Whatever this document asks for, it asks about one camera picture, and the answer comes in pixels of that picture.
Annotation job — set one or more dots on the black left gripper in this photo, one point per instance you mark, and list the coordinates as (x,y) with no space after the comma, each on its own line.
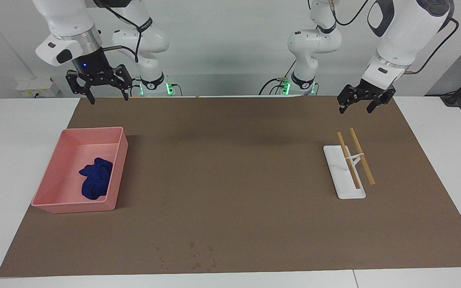
(370,92)

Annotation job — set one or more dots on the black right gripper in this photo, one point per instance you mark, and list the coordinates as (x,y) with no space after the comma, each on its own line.
(92,68)

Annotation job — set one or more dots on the blue towel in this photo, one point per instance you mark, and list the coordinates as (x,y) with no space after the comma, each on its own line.
(96,180)

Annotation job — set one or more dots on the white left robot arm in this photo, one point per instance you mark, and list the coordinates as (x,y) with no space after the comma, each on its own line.
(402,32)

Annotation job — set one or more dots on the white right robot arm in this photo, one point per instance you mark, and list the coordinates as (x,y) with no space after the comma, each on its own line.
(62,16)

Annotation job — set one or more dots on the white towel rack base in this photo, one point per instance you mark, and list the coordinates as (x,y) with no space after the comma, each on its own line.
(344,184)

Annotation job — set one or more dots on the white power strip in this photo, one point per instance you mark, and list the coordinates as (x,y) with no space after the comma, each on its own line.
(34,86)

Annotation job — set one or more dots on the wooden dowel rod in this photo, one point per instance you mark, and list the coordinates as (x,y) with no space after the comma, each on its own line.
(354,176)
(369,176)

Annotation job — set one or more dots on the pink plastic bin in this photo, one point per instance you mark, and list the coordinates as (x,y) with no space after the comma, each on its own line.
(62,188)

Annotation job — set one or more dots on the brown table mat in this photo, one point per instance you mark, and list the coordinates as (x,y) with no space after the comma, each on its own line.
(234,192)

